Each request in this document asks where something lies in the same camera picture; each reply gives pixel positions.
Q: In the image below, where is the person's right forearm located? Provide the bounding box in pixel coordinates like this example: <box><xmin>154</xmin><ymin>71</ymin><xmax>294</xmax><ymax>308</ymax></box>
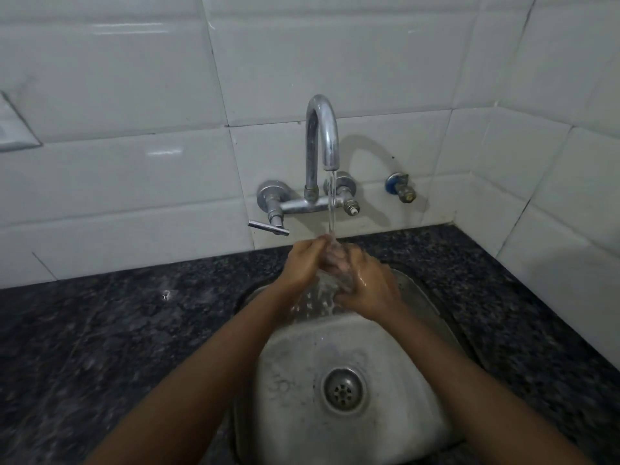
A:
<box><xmin>382</xmin><ymin>307</ymin><xmax>594</xmax><ymax>465</ymax></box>

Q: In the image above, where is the brass valve with blue collar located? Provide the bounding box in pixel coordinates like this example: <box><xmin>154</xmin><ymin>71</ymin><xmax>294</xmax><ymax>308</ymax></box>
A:
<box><xmin>384</xmin><ymin>172</ymin><xmax>418</xmax><ymax>205</ymax></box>

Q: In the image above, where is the person's right hand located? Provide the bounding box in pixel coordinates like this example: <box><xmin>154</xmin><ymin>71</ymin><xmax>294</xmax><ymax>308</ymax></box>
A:
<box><xmin>321</xmin><ymin>243</ymin><xmax>406</xmax><ymax>324</ymax></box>

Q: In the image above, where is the stainless steel sink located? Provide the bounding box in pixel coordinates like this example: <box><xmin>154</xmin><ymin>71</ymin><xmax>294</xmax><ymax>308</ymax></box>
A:
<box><xmin>231</xmin><ymin>267</ymin><xmax>481</xmax><ymax>465</ymax></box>

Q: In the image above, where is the chrome wall faucet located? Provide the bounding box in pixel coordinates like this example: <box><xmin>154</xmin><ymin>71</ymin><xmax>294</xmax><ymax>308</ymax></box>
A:
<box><xmin>247</xmin><ymin>94</ymin><xmax>361</xmax><ymax>238</ymax></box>

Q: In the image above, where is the white wall socket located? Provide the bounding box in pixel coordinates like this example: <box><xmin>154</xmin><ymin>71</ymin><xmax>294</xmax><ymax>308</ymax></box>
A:
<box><xmin>0</xmin><ymin>91</ymin><xmax>43</xmax><ymax>154</ymax></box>

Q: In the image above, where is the drinking glass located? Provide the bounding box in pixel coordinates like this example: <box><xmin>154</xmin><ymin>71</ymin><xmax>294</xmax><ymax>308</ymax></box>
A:
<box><xmin>309</xmin><ymin>236</ymin><xmax>358</xmax><ymax>316</ymax></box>

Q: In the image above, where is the person's left hand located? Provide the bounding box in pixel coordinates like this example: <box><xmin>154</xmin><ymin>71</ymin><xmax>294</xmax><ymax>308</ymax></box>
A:
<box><xmin>280</xmin><ymin>234</ymin><xmax>336</xmax><ymax>297</ymax></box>

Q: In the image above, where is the person's left forearm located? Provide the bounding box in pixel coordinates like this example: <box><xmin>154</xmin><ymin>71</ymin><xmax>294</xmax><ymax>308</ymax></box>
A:
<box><xmin>85</xmin><ymin>283</ymin><xmax>304</xmax><ymax>465</ymax></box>

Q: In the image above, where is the metal sink drain strainer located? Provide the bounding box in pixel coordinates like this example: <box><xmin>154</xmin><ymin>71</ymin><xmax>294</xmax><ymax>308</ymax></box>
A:
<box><xmin>319</xmin><ymin>364</ymin><xmax>369</xmax><ymax>417</ymax></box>

